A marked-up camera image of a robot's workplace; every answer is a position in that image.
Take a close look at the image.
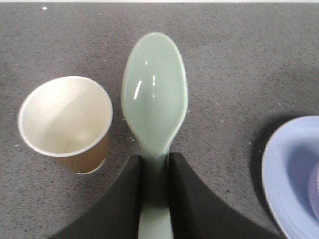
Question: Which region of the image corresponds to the light blue plastic plate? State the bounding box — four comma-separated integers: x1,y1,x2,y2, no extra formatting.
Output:
262,116,319,239

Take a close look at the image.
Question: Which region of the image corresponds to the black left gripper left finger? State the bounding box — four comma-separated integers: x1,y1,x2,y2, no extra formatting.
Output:
52,155,143,239

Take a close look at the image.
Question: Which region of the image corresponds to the brown paper cup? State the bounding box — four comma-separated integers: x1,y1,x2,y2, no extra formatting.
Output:
17,76,113,174

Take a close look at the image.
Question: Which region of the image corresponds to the pale green plastic spoon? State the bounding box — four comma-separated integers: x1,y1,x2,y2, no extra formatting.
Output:
121,32,188,239

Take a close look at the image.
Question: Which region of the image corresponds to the lilac plastic bowl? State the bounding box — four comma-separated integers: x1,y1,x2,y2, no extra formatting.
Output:
308,163,319,220

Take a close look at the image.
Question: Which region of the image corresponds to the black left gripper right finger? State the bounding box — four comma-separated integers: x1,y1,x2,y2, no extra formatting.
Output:
168,152,279,239

